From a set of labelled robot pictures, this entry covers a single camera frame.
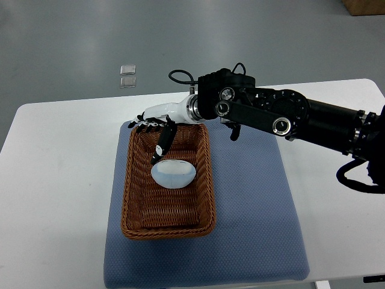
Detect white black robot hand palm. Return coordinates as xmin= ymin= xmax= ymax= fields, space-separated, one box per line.
xmin=143 ymin=95 xmax=200 ymax=124

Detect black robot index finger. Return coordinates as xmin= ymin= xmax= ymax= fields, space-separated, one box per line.
xmin=154 ymin=123 xmax=165 ymax=132

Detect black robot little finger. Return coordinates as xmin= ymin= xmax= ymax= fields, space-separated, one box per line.
xmin=128 ymin=116 xmax=144 ymax=128

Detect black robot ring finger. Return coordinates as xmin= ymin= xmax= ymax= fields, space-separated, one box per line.
xmin=136 ymin=122 xmax=149 ymax=132

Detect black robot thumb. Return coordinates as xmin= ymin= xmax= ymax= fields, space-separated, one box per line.
xmin=150 ymin=116 xmax=177 ymax=164

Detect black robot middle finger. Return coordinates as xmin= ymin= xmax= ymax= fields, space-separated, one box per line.
xmin=146 ymin=122 xmax=156 ymax=133

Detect light blue plush toy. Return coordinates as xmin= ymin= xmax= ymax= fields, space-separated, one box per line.
xmin=151 ymin=160 xmax=196 ymax=189

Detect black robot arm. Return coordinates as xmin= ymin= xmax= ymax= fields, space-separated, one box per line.
xmin=129 ymin=68 xmax=384 ymax=194

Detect brown wicker basket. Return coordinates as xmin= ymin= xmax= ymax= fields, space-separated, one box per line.
xmin=121 ymin=124 xmax=216 ymax=240

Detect lower metal floor plate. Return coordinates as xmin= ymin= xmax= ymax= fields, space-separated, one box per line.
xmin=120 ymin=76 xmax=137 ymax=89

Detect metal floor plate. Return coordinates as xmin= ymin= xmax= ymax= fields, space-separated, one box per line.
xmin=120 ymin=76 xmax=137 ymax=89
xmin=120 ymin=64 xmax=136 ymax=75

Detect upper metal floor plate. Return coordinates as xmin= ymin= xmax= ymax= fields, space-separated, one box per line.
xmin=120 ymin=64 xmax=136 ymax=75

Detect blue fabric mat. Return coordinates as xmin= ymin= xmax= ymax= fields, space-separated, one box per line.
xmin=104 ymin=120 xmax=310 ymax=288

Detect brown cardboard box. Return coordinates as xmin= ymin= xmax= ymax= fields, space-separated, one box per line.
xmin=342 ymin=0 xmax=384 ymax=16

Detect black table bracket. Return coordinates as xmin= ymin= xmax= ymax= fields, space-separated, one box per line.
xmin=363 ymin=275 xmax=385 ymax=284

